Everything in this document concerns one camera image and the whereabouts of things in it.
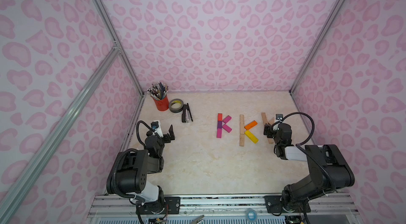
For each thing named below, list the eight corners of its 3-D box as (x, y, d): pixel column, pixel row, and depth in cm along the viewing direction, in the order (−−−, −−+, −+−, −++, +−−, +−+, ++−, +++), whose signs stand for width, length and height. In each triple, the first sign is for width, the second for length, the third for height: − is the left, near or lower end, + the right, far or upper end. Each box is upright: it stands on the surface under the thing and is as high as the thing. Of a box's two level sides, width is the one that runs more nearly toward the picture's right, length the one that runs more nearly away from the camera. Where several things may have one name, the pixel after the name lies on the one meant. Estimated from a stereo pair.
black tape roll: (168, 112, 111) (167, 110, 109) (170, 101, 118) (169, 98, 116) (182, 112, 111) (181, 110, 109) (184, 101, 118) (183, 98, 116)
